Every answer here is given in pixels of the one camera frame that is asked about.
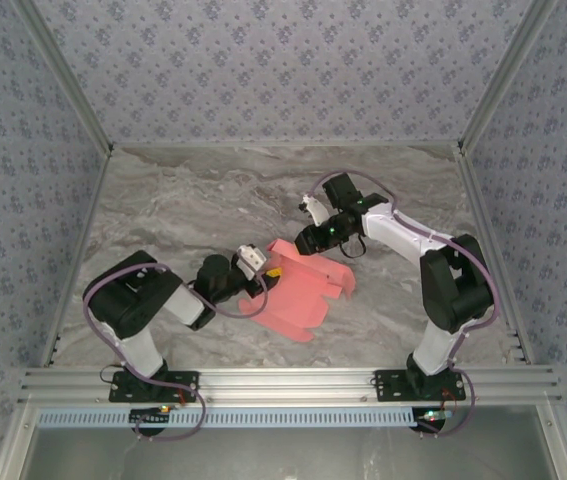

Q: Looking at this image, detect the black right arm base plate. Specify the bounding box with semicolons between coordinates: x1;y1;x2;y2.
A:
373;369;467;404

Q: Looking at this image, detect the aluminium side rail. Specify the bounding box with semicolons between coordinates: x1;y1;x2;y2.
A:
455;144;537;366
40;147;114;371

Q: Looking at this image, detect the thin black wire loop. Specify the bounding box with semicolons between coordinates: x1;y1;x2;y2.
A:
339;233;368;259

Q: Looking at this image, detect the pink paper box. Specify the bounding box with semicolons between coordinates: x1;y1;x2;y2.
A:
237;238;357;344

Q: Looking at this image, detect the grey metal panel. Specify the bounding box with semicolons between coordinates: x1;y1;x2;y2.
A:
27;405;564;480

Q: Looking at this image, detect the small electronics board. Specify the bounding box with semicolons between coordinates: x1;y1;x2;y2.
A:
130;405;173;431
415;407;457;434

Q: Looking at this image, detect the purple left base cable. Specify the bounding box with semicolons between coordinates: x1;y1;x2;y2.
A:
132;383;208;442

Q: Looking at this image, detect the aluminium frame post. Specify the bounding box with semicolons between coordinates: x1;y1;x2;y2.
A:
12;0;115;157
457;0;559;156

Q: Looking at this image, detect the light blue slotted cable duct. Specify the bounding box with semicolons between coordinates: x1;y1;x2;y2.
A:
35;405;427;429

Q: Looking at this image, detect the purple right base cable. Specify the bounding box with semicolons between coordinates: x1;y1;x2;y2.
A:
415;369;475;439

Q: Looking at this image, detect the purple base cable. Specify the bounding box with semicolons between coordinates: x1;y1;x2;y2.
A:
132;383;208;442
415;369;475;439

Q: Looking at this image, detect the small left electronics board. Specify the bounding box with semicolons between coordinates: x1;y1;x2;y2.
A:
130;405;173;431

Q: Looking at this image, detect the long aluminium mounting rail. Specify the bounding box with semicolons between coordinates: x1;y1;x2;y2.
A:
17;367;562;404

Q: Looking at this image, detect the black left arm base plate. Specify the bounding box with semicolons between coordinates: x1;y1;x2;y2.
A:
108;370;200;404

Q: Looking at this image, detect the small right electronics board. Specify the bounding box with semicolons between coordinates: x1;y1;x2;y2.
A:
415;407;457;434

